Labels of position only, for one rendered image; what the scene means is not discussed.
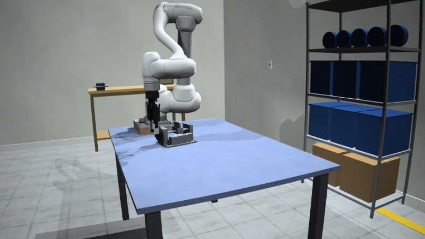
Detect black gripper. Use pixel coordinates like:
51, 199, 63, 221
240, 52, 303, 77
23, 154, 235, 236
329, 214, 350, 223
145, 91, 160, 134

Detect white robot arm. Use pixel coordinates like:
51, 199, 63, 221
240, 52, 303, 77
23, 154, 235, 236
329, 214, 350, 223
141, 2, 202, 124

